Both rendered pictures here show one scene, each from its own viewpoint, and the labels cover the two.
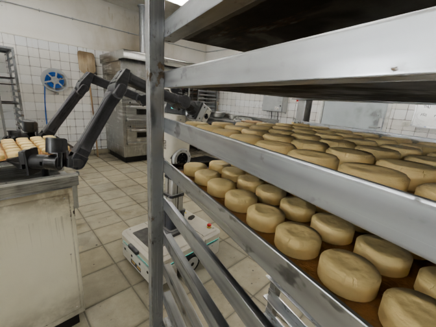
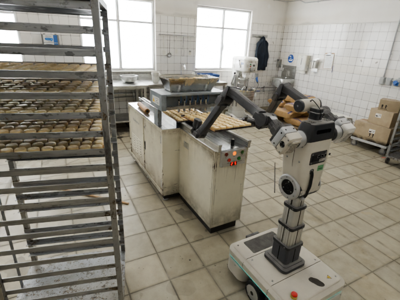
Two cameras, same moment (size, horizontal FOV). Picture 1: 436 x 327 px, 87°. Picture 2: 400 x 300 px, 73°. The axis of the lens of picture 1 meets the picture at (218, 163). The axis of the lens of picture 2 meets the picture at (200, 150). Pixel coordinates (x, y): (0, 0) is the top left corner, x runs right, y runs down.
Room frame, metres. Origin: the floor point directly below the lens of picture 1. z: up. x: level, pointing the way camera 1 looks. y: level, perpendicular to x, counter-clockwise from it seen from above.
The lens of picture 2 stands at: (1.48, -1.28, 1.66)
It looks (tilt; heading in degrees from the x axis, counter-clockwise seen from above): 22 degrees down; 106
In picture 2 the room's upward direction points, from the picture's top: 3 degrees clockwise
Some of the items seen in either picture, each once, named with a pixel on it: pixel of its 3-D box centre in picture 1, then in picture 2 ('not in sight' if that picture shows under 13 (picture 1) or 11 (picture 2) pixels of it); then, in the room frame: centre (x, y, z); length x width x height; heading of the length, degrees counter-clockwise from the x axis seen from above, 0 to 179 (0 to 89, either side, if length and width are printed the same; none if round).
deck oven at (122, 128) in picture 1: (150, 109); not in sight; (5.05, 1.53, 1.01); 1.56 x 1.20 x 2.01; 134
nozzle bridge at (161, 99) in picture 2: not in sight; (187, 106); (0.54, 1.41, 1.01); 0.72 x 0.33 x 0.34; 46
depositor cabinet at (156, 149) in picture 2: not in sight; (170, 143); (0.19, 1.74, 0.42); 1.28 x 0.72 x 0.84; 136
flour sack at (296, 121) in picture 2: not in sight; (301, 119); (1.93, 4.78, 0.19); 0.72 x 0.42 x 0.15; 49
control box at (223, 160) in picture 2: (68, 189); (233, 157); (1.16, 0.80, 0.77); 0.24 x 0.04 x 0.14; 46
